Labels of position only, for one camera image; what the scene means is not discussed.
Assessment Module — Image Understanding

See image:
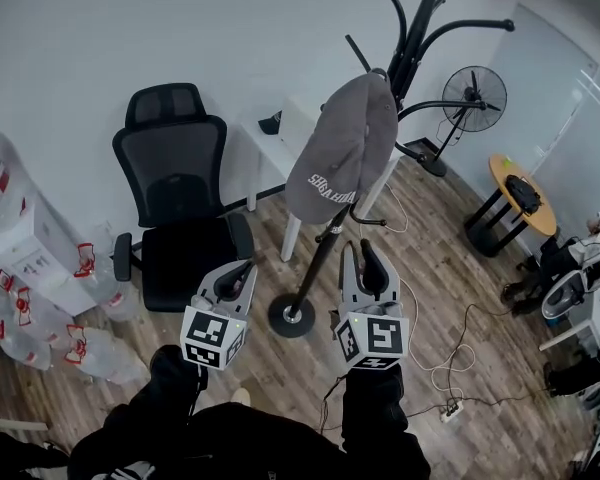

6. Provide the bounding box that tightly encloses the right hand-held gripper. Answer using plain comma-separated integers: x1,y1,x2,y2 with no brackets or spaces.
333,240,410,370

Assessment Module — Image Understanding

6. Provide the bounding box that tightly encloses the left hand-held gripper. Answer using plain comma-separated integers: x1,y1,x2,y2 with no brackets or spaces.
179,261,259,372

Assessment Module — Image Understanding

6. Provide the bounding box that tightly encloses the black metal coat rack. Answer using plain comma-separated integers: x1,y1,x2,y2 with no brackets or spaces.
267,0,516,339

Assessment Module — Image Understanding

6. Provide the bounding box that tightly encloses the grey baseball cap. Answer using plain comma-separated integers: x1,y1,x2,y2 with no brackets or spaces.
284,70,400,224

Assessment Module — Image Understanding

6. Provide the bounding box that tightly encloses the person's right forearm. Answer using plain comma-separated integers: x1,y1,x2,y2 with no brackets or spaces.
339,365,431,480

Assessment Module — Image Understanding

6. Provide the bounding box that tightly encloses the person's left forearm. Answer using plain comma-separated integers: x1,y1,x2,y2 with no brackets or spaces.
99,345,211,449

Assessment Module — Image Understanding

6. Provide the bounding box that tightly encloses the black mesh office chair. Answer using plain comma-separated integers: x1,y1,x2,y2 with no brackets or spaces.
111,82,256,314

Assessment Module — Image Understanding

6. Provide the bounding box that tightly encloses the white rectangular table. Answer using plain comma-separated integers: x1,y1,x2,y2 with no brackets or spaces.
239,95,401,262

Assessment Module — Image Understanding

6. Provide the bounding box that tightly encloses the pile of clear water jugs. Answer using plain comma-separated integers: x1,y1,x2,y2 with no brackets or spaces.
0,242,149,387

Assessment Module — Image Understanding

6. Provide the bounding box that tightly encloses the white power strip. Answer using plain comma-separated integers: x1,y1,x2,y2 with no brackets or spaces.
439,401,465,424

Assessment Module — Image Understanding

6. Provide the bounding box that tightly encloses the person's black top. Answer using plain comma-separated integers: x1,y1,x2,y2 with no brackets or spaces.
67,402,431,480

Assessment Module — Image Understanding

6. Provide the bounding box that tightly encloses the white box appliance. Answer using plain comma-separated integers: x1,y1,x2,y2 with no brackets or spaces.
278,96,326,162

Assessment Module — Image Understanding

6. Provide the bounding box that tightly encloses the black bag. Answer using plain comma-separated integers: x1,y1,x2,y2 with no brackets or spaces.
504,173,544,217

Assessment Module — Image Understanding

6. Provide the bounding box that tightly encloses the round wooden side table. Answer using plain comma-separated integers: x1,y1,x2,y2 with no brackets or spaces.
463,153,559,259

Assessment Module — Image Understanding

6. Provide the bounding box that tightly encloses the white water dispenser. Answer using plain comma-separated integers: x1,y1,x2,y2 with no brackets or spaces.
0,202,96,317

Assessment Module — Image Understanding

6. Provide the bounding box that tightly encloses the white desk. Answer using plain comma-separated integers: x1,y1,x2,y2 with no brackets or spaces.
538,282,600,354

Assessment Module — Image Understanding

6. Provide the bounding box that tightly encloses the black standing fan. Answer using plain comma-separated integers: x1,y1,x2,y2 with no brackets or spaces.
418,65,509,178

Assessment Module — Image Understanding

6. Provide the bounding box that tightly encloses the large clear dispenser bottle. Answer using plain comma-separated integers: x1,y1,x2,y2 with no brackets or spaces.
0,126,36,234

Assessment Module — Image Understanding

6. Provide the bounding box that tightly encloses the wooden plank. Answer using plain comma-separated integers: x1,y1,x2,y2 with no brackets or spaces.
0,413,49,432

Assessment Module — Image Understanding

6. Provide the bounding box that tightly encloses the black fabric bundle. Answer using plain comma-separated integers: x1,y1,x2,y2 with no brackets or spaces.
0,430,71,480

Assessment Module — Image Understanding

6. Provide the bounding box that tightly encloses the black floor cable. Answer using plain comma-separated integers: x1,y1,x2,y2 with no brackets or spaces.
404,302,546,419

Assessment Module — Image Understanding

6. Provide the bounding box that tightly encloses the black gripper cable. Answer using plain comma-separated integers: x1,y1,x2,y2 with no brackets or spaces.
318,375,351,434

